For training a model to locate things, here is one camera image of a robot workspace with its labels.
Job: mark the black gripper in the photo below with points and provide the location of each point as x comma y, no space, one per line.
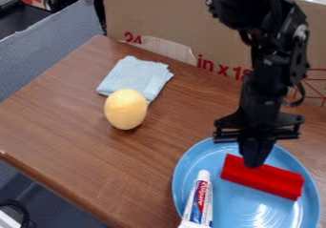
259,123

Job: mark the white toothpaste tube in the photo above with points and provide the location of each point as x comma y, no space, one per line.
198,209

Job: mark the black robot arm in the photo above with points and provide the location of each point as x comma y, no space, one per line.
273,28

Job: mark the blue plate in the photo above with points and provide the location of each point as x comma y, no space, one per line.
242,207

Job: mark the light blue folded cloth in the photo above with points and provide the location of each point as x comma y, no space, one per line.
144,76

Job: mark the red plastic block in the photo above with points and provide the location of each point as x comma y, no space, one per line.
271,179

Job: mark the yellow lemon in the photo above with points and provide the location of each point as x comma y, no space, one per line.
126,109

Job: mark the cardboard box with red print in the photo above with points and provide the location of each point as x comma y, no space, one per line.
180,29

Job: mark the grey fabric partition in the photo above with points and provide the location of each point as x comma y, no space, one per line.
31,51

